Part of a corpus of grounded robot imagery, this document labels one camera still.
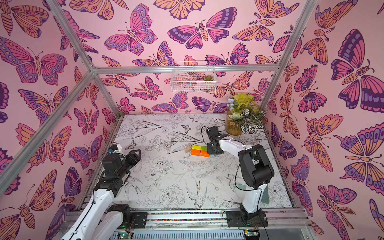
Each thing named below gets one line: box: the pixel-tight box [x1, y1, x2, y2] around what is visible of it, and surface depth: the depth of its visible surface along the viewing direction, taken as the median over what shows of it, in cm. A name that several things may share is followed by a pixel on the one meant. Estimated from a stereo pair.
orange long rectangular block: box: [200, 150, 210, 158], surface depth 99 cm
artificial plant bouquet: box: [227, 93, 266, 135], surface depth 94 cm
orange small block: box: [191, 149, 201, 157], surface depth 99 cm
